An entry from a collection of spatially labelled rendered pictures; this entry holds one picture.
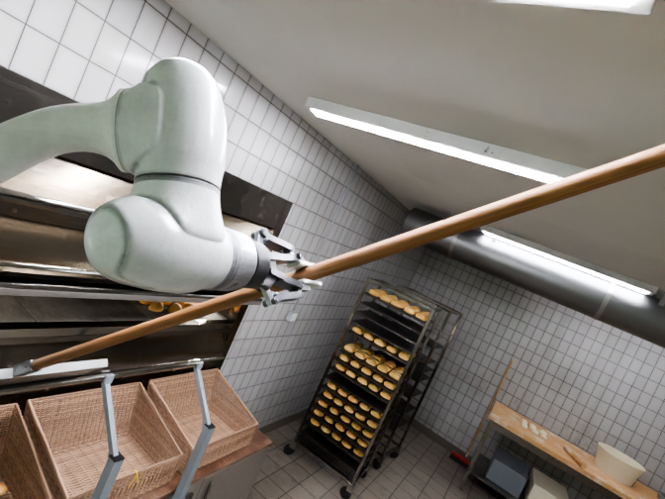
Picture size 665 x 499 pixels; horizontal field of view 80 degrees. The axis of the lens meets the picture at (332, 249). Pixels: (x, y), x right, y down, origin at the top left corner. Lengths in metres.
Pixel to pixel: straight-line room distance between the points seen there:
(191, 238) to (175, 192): 0.05
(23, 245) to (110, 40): 0.82
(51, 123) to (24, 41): 1.15
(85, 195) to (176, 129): 1.38
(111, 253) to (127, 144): 0.14
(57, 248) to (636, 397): 5.57
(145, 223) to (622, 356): 5.55
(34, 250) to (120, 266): 1.44
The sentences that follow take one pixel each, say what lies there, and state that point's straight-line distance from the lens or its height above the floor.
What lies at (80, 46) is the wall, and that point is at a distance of 1.77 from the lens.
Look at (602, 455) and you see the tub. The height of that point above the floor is 1.03.
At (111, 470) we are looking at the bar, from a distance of 1.84.
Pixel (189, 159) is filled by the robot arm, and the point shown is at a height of 2.07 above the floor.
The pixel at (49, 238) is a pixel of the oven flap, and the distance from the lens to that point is 1.90.
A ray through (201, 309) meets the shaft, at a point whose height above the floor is 1.78.
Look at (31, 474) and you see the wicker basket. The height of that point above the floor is 0.72.
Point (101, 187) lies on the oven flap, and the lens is 1.90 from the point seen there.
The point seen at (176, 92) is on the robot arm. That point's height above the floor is 2.13.
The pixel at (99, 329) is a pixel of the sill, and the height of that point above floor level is 1.17.
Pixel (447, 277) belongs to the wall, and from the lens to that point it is 5.76.
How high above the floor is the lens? 2.06
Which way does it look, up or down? 3 degrees down
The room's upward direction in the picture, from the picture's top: 24 degrees clockwise
